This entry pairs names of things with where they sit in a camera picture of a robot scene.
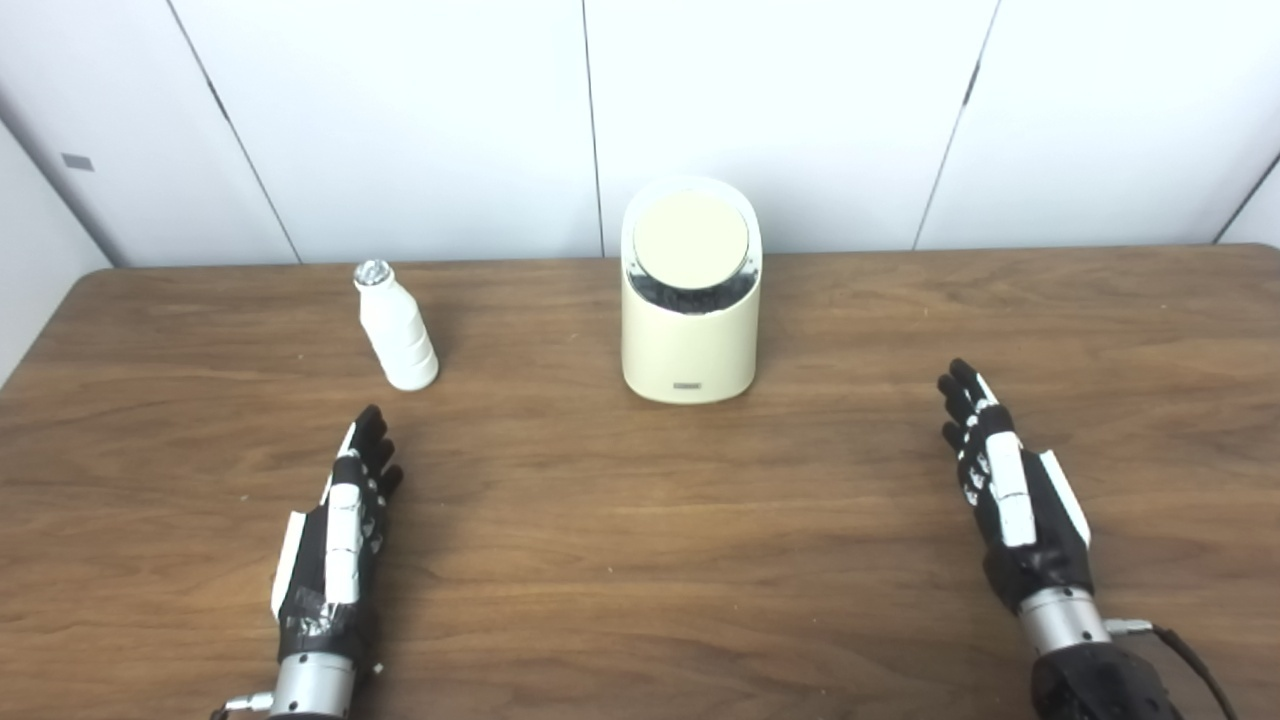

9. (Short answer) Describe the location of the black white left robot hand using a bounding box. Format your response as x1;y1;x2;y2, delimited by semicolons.
270;404;406;662

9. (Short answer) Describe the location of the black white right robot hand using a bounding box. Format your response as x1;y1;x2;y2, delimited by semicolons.
936;358;1096;614

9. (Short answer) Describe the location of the small white plastic bottle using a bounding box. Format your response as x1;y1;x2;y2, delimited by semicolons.
353;260;440;392

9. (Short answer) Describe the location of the cream round bin lid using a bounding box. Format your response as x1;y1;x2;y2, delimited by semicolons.
632;192;751;287

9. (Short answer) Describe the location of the cream-colored round bin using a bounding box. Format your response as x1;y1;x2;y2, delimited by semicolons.
620;175;764;406

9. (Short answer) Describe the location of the black bin liner bag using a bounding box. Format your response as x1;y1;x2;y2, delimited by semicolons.
628;262;758;315

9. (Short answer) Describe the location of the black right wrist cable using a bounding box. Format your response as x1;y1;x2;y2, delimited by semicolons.
1105;619;1241;720

